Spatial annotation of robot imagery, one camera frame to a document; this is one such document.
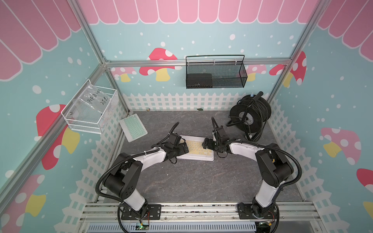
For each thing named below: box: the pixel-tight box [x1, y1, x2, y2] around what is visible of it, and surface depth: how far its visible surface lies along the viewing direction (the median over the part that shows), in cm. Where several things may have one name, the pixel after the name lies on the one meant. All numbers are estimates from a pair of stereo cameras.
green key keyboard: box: [118, 113, 149, 143], surface depth 111 cm
